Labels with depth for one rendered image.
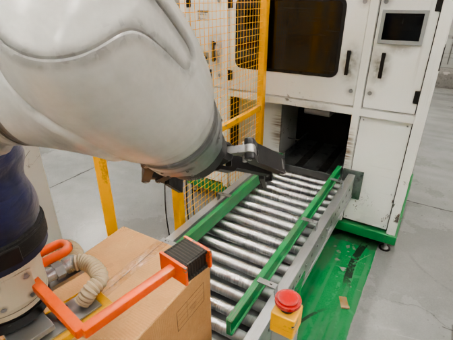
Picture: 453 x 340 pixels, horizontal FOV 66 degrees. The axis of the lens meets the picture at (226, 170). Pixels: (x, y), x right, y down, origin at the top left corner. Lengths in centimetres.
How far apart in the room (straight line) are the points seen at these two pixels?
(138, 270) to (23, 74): 106
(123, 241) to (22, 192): 66
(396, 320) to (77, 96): 242
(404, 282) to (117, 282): 207
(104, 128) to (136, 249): 111
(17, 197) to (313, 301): 202
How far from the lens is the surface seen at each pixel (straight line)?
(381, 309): 254
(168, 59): 19
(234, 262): 183
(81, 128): 21
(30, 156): 199
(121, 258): 128
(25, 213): 77
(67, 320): 75
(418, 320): 257
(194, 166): 32
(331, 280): 262
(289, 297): 99
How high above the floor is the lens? 175
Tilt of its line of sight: 26 degrees down
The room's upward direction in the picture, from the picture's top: straight up
